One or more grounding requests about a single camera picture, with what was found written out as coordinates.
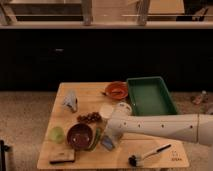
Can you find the blue sponge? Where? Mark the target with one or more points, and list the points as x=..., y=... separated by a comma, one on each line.
x=107, y=143

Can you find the green plastic cup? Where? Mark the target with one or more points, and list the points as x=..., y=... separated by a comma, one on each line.
x=56, y=134

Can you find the wooden folding table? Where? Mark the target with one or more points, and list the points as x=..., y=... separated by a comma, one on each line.
x=90, y=99

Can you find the grey blue crumpled cloth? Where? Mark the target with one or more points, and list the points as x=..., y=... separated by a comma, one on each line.
x=71, y=101

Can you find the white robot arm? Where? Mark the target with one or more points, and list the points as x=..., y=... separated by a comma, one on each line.
x=195, y=128

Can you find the dark cabinet counter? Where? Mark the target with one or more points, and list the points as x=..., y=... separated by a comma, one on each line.
x=41, y=59

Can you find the orange bowl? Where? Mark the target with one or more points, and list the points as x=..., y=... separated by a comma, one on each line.
x=116, y=90

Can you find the green plastic tray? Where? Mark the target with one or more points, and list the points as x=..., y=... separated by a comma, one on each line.
x=149, y=96

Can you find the white plastic cup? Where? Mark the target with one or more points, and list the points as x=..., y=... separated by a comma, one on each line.
x=106, y=111

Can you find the white black dish brush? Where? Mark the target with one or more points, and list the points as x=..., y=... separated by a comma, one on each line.
x=137, y=160

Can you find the green bean pod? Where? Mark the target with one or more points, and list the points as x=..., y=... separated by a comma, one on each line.
x=95, y=140

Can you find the bunch of dark grapes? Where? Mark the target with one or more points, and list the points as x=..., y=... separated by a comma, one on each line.
x=89, y=118

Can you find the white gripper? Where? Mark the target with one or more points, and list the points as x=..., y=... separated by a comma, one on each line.
x=114, y=137

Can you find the dark red bowl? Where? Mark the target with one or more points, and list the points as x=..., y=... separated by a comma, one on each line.
x=79, y=136

